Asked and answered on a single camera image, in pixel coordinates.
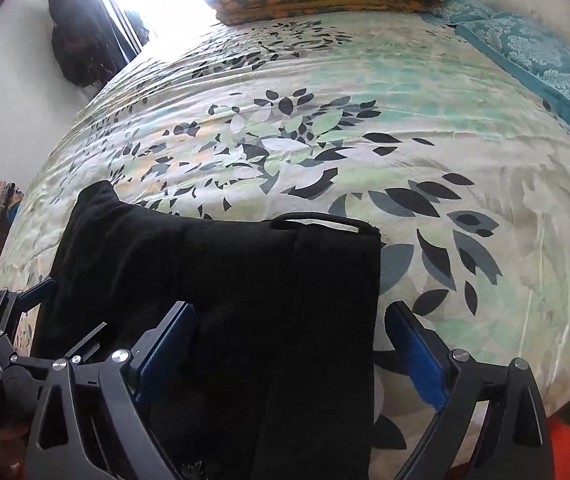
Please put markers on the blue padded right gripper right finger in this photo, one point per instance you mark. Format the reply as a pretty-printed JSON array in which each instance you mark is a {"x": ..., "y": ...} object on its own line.
[{"x": 513, "y": 442}]

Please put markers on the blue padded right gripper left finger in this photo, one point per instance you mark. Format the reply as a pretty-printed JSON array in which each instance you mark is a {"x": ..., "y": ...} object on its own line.
[{"x": 91, "y": 421}]

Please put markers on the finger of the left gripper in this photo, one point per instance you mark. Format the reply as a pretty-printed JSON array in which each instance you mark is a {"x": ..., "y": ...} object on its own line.
[
  {"x": 87, "y": 346},
  {"x": 14, "y": 304}
]

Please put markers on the black pants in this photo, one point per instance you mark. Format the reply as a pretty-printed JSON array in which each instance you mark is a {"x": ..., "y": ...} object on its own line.
[{"x": 277, "y": 378}]

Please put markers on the pile of clothes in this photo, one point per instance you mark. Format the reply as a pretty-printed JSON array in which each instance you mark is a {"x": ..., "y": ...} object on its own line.
[{"x": 10, "y": 198}]

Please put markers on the floral leaf bedspread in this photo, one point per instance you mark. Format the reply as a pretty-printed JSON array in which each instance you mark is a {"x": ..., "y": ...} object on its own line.
[{"x": 381, "y": 118}]

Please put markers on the teal damask pillow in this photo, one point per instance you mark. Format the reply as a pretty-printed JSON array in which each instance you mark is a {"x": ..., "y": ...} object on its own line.
[{"x": 527, "y": 51}]

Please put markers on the dark curtain left of window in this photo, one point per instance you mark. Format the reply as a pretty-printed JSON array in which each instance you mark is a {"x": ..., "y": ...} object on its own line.
[{"x": 124, "y": 31}]

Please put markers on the dark clothes hanging on wall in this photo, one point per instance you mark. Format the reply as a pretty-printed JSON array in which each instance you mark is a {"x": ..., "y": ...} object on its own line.
[{"x": 83, "y": 43}]

